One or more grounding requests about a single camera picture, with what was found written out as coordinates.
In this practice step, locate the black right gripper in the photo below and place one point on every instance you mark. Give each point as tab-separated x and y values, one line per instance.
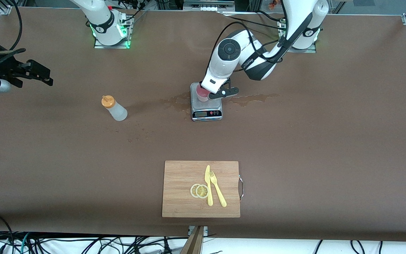
2	69

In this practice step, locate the clear sauce bottle orange cap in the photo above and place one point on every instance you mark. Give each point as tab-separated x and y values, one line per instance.
116	111

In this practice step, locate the pink plastic cup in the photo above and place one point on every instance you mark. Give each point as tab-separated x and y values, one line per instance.
202	95

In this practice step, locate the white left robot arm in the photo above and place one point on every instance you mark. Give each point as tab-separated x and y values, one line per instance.
256	63

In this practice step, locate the silver digital kitchen scale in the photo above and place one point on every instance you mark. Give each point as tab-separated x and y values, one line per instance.
210	109

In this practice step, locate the wooden cutting board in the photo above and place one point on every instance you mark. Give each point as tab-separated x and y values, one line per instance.
182	190

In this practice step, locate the lemon slice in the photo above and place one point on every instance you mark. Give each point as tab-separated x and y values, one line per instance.
193	190
202	191

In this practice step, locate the yellow plastic knife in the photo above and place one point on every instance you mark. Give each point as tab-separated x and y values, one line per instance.
209	187

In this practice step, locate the yellow plastic fork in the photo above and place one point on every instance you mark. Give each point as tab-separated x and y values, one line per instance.
218	192

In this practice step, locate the brown table cover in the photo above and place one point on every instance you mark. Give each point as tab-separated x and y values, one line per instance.
294	176

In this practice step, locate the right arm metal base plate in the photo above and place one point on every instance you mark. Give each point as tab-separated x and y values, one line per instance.
99	46

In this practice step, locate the wooden metal bracket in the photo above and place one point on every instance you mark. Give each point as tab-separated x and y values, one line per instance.
194	243

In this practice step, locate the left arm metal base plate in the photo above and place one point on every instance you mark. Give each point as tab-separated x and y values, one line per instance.
312	50

